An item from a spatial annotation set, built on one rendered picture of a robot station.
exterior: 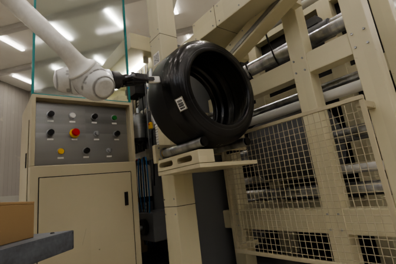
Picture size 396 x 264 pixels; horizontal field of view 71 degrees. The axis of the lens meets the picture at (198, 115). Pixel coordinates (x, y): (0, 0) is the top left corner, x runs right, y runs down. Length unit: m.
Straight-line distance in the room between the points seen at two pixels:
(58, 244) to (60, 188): 0.90
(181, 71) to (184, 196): 0.70
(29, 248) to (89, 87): 0.50
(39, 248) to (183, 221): 1.02
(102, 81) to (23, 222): 0.46
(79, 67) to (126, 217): 0.97
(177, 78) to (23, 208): 0.80
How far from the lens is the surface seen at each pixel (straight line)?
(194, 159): 1.22
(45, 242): 0.67
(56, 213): 1.58
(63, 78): 1.11
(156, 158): 1.48
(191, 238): 1.61
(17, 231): 0.69
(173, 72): 1.27
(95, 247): 1.64
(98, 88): 0.94
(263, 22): 1.72
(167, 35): 1.84
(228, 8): 1.75
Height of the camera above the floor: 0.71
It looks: 14 degrees up
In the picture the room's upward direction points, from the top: 7 degrees counter-clockwise
